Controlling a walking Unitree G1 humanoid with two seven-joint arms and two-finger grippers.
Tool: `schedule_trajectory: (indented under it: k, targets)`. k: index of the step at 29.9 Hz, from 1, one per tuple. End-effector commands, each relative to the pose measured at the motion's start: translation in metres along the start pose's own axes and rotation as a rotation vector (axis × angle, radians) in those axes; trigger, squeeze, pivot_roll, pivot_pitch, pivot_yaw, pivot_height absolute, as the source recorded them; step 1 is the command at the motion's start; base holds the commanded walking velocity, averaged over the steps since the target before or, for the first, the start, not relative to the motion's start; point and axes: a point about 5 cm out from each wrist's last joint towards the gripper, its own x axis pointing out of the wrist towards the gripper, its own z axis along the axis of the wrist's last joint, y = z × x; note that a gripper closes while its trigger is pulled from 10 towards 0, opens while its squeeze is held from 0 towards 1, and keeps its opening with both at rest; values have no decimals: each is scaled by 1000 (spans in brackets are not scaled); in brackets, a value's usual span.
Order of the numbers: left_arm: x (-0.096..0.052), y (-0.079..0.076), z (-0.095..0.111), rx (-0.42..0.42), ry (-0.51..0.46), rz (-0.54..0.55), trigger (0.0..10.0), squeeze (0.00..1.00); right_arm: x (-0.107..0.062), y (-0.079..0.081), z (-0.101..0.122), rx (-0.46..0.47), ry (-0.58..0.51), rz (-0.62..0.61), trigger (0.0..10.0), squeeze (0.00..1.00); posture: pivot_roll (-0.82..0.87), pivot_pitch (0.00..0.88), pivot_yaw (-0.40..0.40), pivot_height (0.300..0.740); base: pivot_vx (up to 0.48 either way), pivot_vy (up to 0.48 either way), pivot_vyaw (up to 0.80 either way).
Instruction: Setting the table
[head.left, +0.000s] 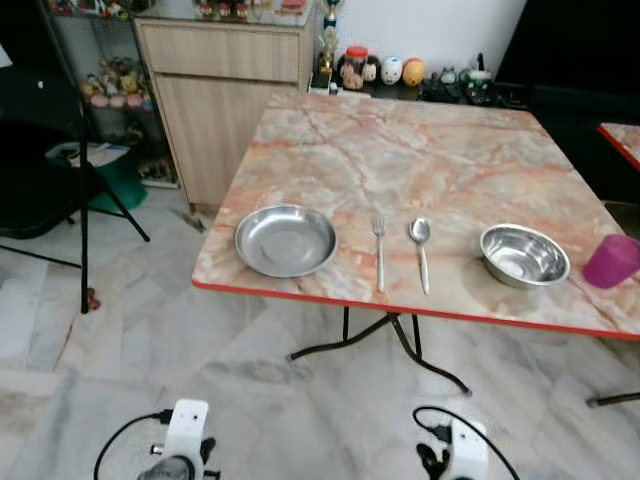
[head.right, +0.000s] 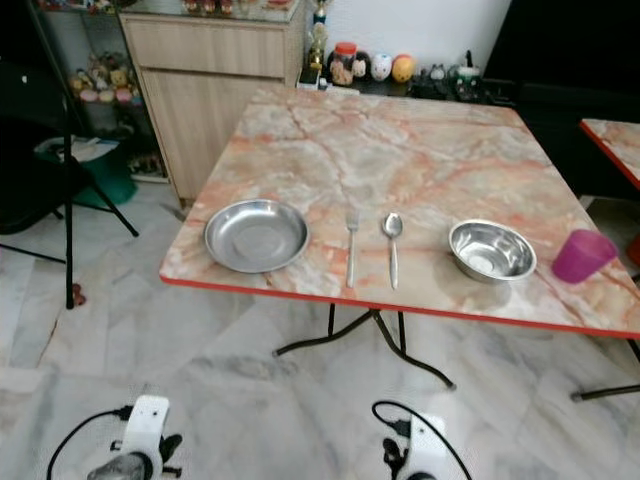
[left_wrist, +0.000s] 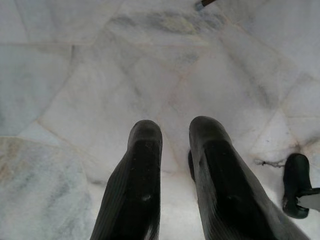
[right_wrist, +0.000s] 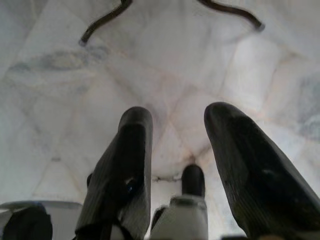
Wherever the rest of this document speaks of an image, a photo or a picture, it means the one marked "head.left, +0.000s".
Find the round shallow steel plate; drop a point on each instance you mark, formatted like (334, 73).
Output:
(285, 242)

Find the steel fork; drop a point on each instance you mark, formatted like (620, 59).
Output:
(379, 255)

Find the deep steel bowl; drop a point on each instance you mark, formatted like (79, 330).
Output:
(524, 256)

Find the steel spoon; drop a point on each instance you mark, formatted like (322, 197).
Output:
(420, 232)

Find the purple plastic cup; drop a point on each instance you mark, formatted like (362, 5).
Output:
(612, 263)

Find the green plastic bin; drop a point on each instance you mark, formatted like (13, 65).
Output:
(125, 185)

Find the marble pattern folding table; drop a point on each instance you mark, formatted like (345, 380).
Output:
(624, 140)
(420, 160)

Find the light wooden cabinet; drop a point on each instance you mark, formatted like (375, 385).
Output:
(220, 110)

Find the glass display shelf with figurines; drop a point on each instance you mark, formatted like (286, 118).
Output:
(115, 85)

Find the orange egg figurine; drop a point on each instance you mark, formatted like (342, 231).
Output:
(413, 72)

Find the white egg figurine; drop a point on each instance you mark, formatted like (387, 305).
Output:
(392, 71)

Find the black egg figurine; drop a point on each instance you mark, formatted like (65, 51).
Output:
(372, 69)

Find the red lidded jar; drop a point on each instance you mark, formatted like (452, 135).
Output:
(353, 68)

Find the gold trophy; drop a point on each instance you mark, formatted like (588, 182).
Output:
(329, 45)

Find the black television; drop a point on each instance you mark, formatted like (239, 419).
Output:
(580, 40)

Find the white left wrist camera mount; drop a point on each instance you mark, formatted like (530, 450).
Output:
(186, 428)

